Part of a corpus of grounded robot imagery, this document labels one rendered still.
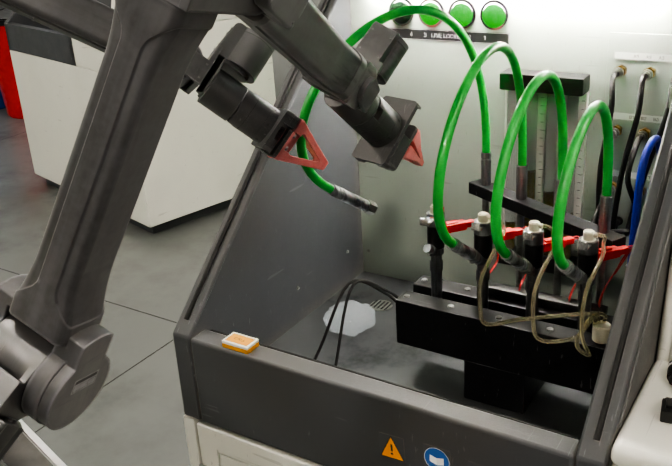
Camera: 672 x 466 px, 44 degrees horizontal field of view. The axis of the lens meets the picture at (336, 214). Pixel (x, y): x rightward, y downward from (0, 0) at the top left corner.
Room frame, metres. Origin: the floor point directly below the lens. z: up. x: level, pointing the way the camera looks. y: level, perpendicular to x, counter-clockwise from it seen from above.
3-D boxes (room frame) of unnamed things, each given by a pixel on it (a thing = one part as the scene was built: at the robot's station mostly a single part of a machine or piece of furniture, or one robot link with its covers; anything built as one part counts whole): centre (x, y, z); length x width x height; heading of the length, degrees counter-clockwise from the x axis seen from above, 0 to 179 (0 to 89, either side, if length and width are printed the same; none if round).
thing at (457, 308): (1.15, -0.26, 0.91); 0.34 x 0.10 x 0.15; 56
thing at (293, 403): (1.02, -0.02, 0.87); 0.62 x 0.04 x 0.16; 56
